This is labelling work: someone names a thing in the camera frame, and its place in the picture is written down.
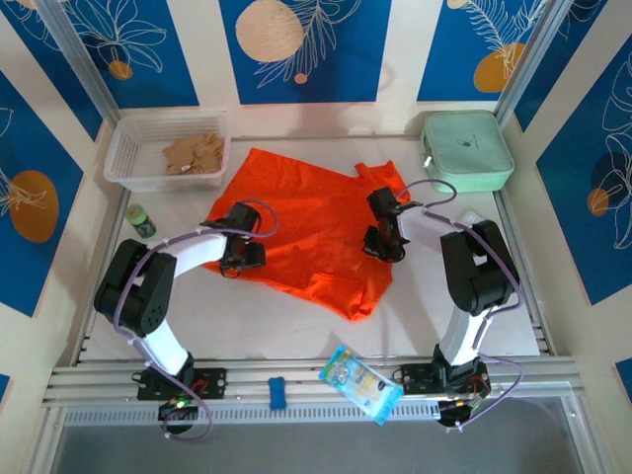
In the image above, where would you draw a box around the orange t-shirt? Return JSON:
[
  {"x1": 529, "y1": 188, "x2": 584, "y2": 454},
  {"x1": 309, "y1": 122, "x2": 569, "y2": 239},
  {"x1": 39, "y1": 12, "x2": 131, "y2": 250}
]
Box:
[{"x1": 202, "y1": 146, "x2": 412, "y2": 323}]

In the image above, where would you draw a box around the small white sachet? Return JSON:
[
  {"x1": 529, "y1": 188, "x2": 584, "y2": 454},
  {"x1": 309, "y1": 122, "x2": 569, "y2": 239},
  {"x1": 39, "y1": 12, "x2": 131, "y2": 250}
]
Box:
[{"x1": 456, "y1": 209, "x2": 488, "y2": 231}]

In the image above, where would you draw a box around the green labelled bottle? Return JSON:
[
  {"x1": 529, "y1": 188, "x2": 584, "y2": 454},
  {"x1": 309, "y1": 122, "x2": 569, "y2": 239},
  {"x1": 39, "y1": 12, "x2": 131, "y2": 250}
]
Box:
[{"x1": 123, "y1": 203, "x2": 158, "y2": 240}]

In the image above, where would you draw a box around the crumpled beige cloth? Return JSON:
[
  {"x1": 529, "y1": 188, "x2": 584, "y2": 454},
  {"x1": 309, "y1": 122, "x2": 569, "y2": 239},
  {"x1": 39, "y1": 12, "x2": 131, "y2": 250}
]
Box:
[{"x1": 161, "y1": 131, "x2": 226, "y2": 177}]

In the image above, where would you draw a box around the mint green zip case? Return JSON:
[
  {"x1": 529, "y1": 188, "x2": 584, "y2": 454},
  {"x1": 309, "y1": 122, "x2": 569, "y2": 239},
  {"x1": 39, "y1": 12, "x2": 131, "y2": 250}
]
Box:
[{"x1": 419, "y1": 109, "x2": 515, "y2": 194}]

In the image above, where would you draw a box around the blue bone-shaped toy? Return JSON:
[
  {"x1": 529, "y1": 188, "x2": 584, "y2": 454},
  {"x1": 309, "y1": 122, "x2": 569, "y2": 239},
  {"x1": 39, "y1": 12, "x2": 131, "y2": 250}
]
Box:
[{"x1": 267, "y1": 375, "x2": 289, "y2": 411}]

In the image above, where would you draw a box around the blue wet wipes packet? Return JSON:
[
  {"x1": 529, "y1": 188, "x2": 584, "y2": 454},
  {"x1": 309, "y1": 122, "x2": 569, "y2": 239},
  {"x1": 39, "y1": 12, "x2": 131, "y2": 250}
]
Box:
[{"x1": 318, "y1": 344, "x2": 404, "y2": 427}]

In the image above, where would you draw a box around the white plastic lattice basket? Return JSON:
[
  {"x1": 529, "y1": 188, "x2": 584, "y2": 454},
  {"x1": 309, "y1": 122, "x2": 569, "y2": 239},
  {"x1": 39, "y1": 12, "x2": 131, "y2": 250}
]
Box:
[{"x1": 102, "y1": 111, "x2": 232, "y2": 193}]

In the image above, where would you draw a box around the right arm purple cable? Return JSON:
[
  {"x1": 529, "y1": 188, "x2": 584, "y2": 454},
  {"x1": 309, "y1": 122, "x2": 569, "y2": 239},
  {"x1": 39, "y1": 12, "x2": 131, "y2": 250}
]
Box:
[{"x1": 397, "y1": 179, "x2": 525, "y2": 431}]

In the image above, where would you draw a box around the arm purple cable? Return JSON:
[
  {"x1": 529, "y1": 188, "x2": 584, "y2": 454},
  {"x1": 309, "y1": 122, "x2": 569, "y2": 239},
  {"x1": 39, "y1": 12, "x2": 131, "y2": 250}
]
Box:
[
  {"x1": 397, "y1": 179, "x2": 525, "y2": 431},
  {"x1": 112, "y1": 198, "x2": 280, "y2": 443}
]

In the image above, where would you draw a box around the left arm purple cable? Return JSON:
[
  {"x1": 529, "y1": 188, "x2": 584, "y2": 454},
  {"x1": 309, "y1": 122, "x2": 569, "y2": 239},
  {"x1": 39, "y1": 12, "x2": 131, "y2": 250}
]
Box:
[{"x1": 112, "y1": 198, "x2": 280, "y2": 443}]

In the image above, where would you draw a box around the aluminium frame rail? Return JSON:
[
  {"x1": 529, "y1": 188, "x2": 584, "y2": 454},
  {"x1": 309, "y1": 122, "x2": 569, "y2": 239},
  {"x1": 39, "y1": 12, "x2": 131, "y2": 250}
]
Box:
[{"x1": 41, "y1": 357, "x2": 579, "y2": 411}]

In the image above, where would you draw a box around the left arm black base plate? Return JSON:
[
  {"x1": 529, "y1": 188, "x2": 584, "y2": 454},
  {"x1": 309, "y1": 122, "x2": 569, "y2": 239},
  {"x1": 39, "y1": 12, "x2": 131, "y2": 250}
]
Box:
[{"x1": 136, "y1": 366, "x2": 228, "y2": 401}]

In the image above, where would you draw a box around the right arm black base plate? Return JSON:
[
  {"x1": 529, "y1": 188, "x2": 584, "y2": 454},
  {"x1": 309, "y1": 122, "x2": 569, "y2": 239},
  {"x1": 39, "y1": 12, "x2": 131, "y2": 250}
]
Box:
[{"x1": 399, "y1": 361, "x2": 490, "y2": 399}]

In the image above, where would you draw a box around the blue floral wall poster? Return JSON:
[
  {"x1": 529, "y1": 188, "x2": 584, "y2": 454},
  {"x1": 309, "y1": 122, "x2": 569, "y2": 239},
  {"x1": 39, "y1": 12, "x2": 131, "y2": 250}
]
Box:
[
  {"x1": 73, "y1": 0, "x2": 201, "y2": 109},
  {"x1": 513, "y1": 0, "x2": 632, "y2": 132},
  {"x1": 535, "y1": 34, "x2": 632, "y2": 307},
  {"x1": 417, "y1": 0, "x2": 552, "y2": 103},
  {"x1": 219, "y1": 0, "x2": 394, "y2": 105},
  {"x1": 0, "y1": 68, "x2": 85, "y2": 317},
  {"x1": 0, "y1": 9, "x2": 105, "y2": 142}
]

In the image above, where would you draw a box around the aluminium frame post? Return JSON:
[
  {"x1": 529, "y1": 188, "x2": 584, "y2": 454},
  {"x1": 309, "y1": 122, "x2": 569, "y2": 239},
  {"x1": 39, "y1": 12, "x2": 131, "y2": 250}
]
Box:
[
  {"x1": 496, "y1": 0, "x2": 577, "y2": 124},
  {"x1": 37, "y1": 0, "x2": 122, "y2": 119}
]

